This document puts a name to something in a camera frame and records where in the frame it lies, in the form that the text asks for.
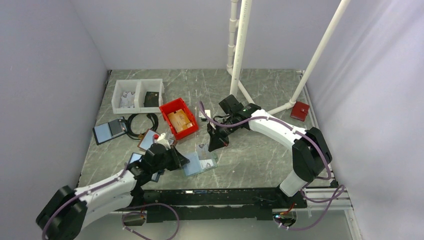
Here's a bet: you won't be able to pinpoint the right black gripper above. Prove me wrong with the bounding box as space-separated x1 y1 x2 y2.
207 115 239 153

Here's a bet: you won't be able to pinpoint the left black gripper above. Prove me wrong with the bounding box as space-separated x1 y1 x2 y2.
151 144 190 174

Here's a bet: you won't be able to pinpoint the white VIP credit card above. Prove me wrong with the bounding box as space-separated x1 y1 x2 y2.
195 143 211 160

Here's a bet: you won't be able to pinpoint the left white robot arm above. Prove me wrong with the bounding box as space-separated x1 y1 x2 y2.
35 143 190 240

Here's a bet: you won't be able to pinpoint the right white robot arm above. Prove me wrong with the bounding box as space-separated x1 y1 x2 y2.
199 94 333 208

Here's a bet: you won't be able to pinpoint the navy blue card holder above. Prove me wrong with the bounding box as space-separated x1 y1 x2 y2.
126 152 164 183

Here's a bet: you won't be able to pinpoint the brown boxes in red bin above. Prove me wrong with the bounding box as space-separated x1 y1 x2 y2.
167 109 193 133

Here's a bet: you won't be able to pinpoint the red plastic bin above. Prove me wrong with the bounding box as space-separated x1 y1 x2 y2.
159 97 199 141

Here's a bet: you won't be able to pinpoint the black wallet in bin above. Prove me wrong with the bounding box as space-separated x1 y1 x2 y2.
143 91 160 108

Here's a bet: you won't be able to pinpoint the white two-compartment bin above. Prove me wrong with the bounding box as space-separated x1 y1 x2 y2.
111 78 165 115

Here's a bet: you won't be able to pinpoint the red leather wallet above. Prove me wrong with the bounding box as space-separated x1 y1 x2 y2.
290 101 310 122

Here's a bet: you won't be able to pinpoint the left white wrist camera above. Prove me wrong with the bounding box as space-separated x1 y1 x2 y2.
152 133 171 147

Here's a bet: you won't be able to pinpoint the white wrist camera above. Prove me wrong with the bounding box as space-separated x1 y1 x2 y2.
198 109 212 123
152 133 171 147

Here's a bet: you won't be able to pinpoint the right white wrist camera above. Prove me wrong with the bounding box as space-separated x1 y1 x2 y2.
198 109 212 123

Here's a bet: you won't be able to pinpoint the black coiled cable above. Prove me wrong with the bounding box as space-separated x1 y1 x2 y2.
126 112 160 141

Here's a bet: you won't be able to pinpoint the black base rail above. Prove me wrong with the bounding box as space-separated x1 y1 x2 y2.
120 187 308 223

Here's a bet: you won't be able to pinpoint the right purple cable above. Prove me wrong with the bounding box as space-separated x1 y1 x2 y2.
198 100 346 232

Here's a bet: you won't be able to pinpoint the purple cable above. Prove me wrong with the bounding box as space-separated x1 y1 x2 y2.
41 163 180 240
198 100 346 232

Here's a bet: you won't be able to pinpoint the white PVC pipe frame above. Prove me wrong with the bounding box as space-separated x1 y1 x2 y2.
226 0 349 114

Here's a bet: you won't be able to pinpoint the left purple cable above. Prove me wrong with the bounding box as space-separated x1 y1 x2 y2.
41 163 180 240

